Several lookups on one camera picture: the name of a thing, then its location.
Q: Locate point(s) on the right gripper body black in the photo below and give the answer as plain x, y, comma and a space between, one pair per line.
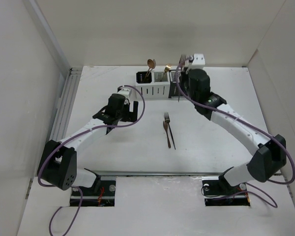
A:
190, 93

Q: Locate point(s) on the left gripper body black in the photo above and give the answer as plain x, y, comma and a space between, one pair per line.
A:
123, 115

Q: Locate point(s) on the gold fork dark handle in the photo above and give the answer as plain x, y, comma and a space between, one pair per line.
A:
166, 70

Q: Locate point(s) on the black fork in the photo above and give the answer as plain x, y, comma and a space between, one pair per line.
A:
167, 120

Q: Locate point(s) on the large copper spoon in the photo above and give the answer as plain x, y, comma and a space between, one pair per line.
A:
151, 70

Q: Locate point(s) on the small copper spoon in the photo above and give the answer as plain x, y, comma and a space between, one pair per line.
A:
151, 64

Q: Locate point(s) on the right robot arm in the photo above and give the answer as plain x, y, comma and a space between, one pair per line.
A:
268, 155

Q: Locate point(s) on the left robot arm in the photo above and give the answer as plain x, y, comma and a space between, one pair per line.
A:
58, 164

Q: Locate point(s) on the black utensil holder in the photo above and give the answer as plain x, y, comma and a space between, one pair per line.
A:
174, 92

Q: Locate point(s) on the white utensil holder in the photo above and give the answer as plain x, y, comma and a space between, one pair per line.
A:
155, 86

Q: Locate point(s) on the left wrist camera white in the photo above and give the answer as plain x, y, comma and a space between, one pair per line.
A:
125, 91

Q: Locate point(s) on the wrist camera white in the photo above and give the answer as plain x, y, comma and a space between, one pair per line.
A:
196, 61
125, 91

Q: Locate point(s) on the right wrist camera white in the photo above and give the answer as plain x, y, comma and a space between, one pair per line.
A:
196, 61

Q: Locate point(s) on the aluminium rail left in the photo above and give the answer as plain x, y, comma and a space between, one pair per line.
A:
64, 105

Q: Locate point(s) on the aluminium rail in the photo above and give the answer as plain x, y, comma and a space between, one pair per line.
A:
140, 173
64, 105

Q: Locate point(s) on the front aluminium rail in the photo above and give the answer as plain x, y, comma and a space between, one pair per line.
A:
140, 173

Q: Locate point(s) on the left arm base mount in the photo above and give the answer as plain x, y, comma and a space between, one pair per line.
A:
101, 196

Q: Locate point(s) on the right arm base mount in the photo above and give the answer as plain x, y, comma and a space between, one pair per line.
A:
218, 193

